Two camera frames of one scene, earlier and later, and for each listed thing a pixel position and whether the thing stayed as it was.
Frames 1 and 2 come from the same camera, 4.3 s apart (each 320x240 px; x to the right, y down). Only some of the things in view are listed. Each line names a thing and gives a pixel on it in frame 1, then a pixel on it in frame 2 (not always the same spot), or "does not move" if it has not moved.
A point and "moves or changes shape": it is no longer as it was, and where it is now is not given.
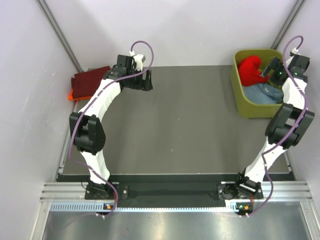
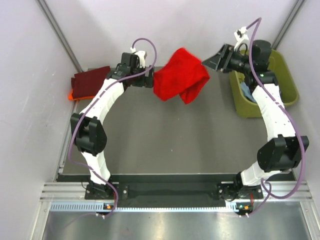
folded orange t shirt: [70, 97] does not move
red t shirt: [249, 72] moves or changes shape
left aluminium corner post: [44, 7] does not move
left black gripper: [144, 85] does not move
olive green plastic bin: [248, 110] does not move
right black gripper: [276, 65] to [223, 58]
